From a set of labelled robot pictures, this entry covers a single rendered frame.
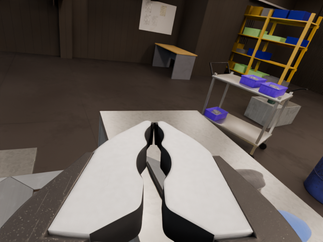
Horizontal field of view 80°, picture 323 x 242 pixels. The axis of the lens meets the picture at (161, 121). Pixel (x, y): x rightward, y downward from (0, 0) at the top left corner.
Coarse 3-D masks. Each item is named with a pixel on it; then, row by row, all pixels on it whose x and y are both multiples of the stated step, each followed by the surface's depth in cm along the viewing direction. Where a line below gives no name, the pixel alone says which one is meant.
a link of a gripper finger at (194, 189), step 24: (168, 144) 10; (192, 144) 10; (168, 168) 10; (192, 168) 8; (216, 168) 9; (168, 192) 7; (192, 192) 7; (216, 192) 7; (168, 216) 7; (192, 216) 6; (216, 216) 6; (240, 216) 6; (192, 240) 7
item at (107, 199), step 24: (120, 144) 10; (144, 144) 10; (96, 168) 8; (120, 168) 8; (144, 168) 10; (72, 192) 7; (96, 192) 7; (120, 192) 7; (72, 216) 6; (96, 216) 6; (120, 216) 6; (96, 240) 6; (120, 240) 7
